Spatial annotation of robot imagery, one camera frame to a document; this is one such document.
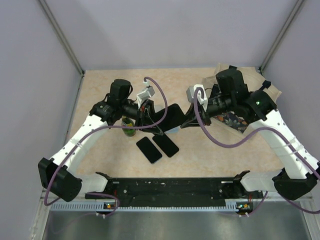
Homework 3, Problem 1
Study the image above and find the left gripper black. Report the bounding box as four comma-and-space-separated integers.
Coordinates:
120, 98, 166, 135

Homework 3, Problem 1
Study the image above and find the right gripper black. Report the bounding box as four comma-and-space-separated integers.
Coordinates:
179, 94, 233, 128

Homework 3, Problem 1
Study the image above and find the bare black phone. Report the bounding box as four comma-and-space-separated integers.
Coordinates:
152, 134, 180, 158
136, 136, 163, 164

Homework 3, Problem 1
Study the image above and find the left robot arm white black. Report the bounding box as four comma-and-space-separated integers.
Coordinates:
38, 76, 168, 206

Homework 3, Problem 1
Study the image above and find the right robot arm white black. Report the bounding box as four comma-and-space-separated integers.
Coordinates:
181, 68, 320, 201

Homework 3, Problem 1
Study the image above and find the green glass bottle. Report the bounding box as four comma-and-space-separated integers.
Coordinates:
121, 116, 136, 137

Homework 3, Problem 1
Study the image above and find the beige canvas tote bag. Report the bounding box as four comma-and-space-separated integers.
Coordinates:
201, 62, 282, 135

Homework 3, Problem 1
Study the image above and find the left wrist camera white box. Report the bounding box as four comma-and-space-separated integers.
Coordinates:
136, 80, 155, 102

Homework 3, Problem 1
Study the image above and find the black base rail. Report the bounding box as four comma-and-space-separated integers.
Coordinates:
84, 176, 267, 208

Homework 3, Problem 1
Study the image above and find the white slotted cable duct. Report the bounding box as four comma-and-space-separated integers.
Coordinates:
50, 200, 254, 213

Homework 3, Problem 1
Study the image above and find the right aluminium frame post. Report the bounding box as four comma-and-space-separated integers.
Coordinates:
258, 0, 307, 75

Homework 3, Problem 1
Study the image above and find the aluminium frame post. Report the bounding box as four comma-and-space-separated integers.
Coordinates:
36, 0, 85, 77
258, 0, 307, 75

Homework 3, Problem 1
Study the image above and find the left aluminium frame post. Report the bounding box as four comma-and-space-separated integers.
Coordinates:
36, 0, 85, 77

